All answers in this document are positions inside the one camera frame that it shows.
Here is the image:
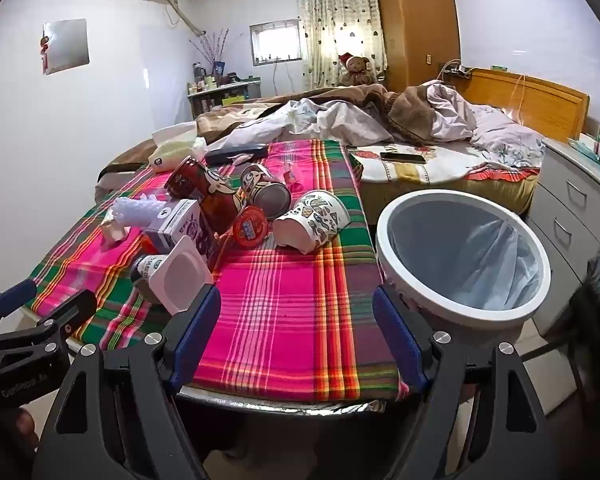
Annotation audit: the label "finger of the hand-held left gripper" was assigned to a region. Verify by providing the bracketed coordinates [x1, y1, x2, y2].
[0, 279, 38, 341]
[0, 289, 97, 361]

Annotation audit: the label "shelf of bottles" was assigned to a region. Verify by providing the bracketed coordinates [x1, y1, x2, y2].
[186, 77, 263, 121]

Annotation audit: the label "shiny wall sheet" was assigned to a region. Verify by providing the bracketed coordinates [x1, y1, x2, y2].
[42, 18, 91, 76]

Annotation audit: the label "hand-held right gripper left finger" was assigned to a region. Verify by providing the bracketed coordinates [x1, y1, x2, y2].
[32, 284, 223, 480]

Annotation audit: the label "round red lid tub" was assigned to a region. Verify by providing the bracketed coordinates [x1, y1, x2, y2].
[231, 205, 270, 247]

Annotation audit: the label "wooden bed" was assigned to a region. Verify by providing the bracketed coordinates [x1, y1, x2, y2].
[95, 67, 592, 218]

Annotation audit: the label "brown teddy bear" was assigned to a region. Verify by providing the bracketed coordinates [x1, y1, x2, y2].
[337, 52, 378, 87]

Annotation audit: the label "clear plastic bin liner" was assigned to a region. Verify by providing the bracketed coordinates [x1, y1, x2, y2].
[386, 202, 538, 311]

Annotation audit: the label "white round trash bin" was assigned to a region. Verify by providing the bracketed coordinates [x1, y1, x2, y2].
[375, 190, 552, 331]

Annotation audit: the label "black smartphone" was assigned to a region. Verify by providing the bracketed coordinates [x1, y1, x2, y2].
[380, 151, 427, 164]

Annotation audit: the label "dark red snack bag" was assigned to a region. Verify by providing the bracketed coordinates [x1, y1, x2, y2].
[164, 156, 246, 236]

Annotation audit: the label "soft tissue pack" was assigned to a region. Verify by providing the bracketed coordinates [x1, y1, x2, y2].
[147, 122, 208, 168]

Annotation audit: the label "white foam net sleeve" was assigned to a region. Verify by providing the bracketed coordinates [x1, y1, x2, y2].
[111, 195, 168, 233]

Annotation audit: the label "cartoon print can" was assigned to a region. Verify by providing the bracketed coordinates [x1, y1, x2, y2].
[239, 162, 292, 221]

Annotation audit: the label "pale lilac quilt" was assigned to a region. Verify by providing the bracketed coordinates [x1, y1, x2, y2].
[220, 80, 546, 168]

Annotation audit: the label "purple white carton box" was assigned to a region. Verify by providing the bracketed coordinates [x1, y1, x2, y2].
[144, 199, 221, 271]

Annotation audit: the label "charging cable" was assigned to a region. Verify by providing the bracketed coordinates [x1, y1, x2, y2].
[512, 74, 528, 123]

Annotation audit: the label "dark labelled bottle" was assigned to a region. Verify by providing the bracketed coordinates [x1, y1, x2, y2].
[130, 254, 168, 291]

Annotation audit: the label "black chair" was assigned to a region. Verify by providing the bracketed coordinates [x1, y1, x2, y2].
[567, 260, 600, 426]

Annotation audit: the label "heart print curtain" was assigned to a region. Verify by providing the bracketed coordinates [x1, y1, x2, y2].
[294, 0, 386, 92]

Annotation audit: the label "patterned white paper cup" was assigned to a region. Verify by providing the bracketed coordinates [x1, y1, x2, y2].
[272, 190, 351, 253]

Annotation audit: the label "wooden wardrobe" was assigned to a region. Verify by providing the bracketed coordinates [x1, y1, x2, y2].
[375, 0, 463, 93]

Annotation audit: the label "floral bed sheet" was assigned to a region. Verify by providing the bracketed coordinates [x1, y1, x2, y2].
[347, 142, 541, 183]

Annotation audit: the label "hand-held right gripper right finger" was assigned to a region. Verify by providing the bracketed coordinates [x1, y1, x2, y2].
[372, 284, 561, 480]

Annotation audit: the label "clear plastic cup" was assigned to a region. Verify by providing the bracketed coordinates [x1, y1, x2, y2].
[280, 162, 306, 193]

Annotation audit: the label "small window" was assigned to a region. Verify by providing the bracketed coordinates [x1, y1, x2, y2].
[249, 19, 301, 66]

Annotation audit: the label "wrapped air conditioner pipe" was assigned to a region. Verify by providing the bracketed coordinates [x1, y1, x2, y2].
[162, 0, 206, 36]

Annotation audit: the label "white square tub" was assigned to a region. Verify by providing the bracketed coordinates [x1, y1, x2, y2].
[152, 235, 215, 317]

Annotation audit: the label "pink green plaid cloth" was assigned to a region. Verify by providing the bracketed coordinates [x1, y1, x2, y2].
[24, 139, 411, 403]

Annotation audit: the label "brown blanket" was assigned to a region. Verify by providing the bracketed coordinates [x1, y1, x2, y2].
[195, 82, 476, 146]

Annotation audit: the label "grey drawer cabinet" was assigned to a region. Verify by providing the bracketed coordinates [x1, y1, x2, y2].
[525, 137, 600, 336]

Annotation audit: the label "foil-edged table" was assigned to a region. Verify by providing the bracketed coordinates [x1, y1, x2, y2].
[175, 385, 421, 418]

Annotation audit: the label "pale paper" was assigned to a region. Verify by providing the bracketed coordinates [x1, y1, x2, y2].
[101, 219, 132, 245]

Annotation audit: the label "dried flower branches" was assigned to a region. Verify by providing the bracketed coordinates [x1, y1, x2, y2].
[190, 29, 231, 76]

